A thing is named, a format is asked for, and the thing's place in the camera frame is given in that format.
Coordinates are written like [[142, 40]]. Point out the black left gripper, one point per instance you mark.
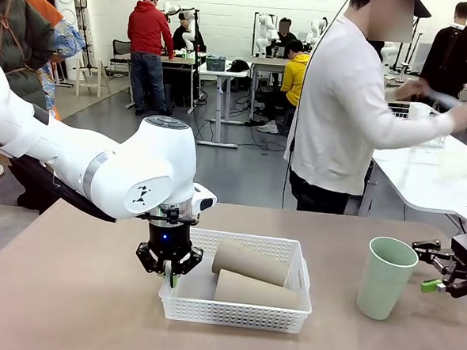
[[168, 238]]

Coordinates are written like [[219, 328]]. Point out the pale green tall cup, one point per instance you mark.
[[383, 287]]

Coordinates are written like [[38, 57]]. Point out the white perforated plastic basket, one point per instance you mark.
[[229, 315]]

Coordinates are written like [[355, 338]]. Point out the brown tall cup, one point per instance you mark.
[[254, 291], [252, 261]]

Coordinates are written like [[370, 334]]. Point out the person right forearm white sleeve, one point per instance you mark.
[[414, 132]]

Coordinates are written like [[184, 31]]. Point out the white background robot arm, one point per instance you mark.
[[263, 30], [317, 29], [170, 8], [388, 49]]

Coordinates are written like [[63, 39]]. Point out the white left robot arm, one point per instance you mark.
[[119, 168]]

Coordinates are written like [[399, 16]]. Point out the person right hand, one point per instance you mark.
[[464, 117]]

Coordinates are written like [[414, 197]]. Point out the person left hand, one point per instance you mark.
[[412, 90]]

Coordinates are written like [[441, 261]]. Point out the white side table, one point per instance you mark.
[[424, 174]]

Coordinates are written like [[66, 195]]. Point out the person in white cardigan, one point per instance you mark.
[[332, 109]]

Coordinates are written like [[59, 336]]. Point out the brown top desk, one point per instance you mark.
[[185, 61]]

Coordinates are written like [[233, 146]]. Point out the green plastic crate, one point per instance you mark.
[[215, 64]]

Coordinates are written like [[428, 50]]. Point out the white wooden step stool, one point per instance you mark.
[[79, 76]]

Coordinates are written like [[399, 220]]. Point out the black cap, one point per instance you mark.
[[238, 66]]

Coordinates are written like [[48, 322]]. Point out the standing person in black jacket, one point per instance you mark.
[[451, 57]]

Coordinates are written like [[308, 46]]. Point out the white monitor screen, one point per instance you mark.
[[423, 55]]

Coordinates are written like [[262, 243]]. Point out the black mesh office chair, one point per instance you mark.
[[122, 48]]

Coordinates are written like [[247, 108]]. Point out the grey desk with white legs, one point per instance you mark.
[[268, 62]]

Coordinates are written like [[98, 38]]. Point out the seated person in black hoodie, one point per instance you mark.
[[184, 37]]

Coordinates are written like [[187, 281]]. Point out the person in yellow hoodie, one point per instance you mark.
[[296, 75]]

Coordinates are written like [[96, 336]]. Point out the person in red hoodie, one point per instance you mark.
[[147, 31]]

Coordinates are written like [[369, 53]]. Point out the figure in dark green jacket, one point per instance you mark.
[[15, 50]]

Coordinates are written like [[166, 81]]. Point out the mannequin in orange jacket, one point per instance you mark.
[[41, 4]]

